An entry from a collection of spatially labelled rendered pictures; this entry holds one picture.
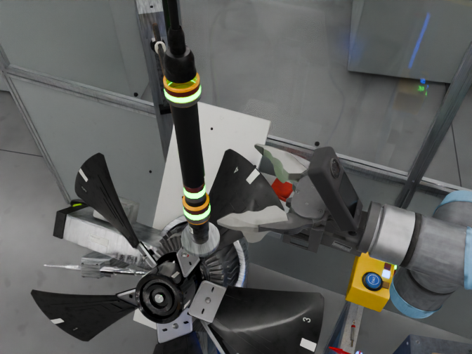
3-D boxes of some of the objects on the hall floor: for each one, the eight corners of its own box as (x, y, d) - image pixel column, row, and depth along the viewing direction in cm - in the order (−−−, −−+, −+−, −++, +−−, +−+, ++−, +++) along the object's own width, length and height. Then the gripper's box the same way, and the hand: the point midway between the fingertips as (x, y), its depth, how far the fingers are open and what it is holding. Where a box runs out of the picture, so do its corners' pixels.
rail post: (317, 363, 205) (350, 292, 145) (324, 366, 204) (362, 296, 144) (314, 371, 203) (348, 303, 142) (322, 375, 202) (359, 307, 141)
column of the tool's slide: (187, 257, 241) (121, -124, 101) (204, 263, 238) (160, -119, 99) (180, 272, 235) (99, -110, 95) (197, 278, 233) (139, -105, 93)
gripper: (350, 308, 57) (211, 259, 62) (376, 196, 69) (258, 161, 74) (365, 279, 51) (208, 226, 55) (391, 160, 62) (260, 124, 67)
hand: (236, 177), depth 62 cm, fingers open, 14 cm apart
